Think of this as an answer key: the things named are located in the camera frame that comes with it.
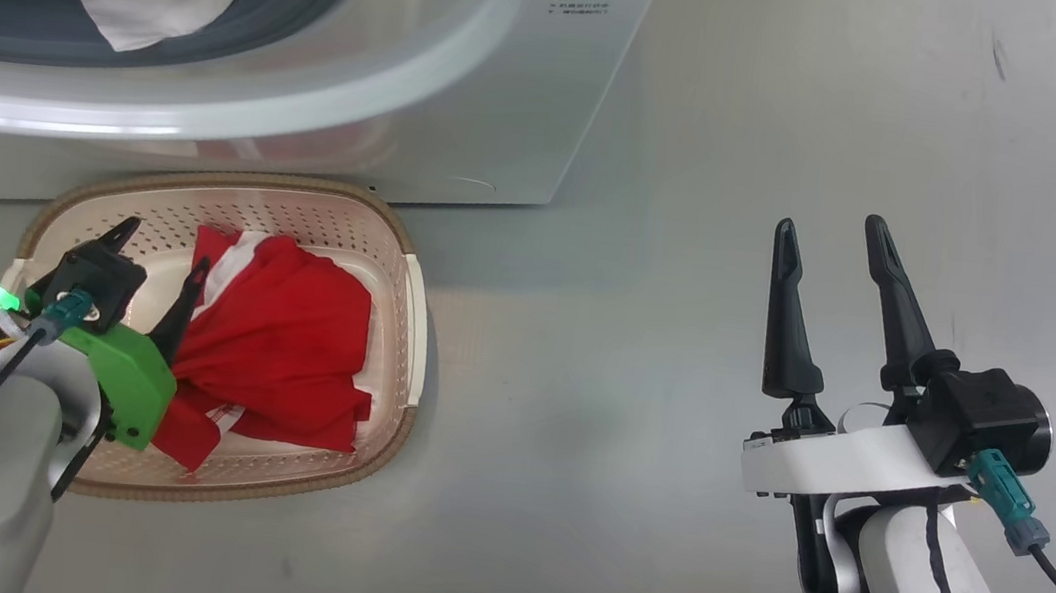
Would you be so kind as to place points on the white front-load washing machine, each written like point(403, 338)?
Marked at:
point(470, 108)

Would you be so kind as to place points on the cream perforated laundry basket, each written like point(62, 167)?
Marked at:
point(317, 210)

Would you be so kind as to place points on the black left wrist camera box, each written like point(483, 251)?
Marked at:
point(97, 279)

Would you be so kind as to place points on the red Bulls basketball jersey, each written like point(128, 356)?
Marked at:
point(290, 348)

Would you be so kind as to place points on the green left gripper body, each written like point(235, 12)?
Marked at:
point(125, 378)

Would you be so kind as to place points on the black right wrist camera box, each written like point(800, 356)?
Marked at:
point(977, 412)

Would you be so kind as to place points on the round drain filter cover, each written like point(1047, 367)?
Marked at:
point(471, 188)

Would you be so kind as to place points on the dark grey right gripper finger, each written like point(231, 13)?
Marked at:
point(903, 322)
point(790, 339)

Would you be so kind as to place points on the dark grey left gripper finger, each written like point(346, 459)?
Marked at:
point(183, 315)
point(120, 238)

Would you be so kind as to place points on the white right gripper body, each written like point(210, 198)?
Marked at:
point(850, 462)

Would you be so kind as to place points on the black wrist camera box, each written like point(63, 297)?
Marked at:
point(977, 412)
point(97, 279)

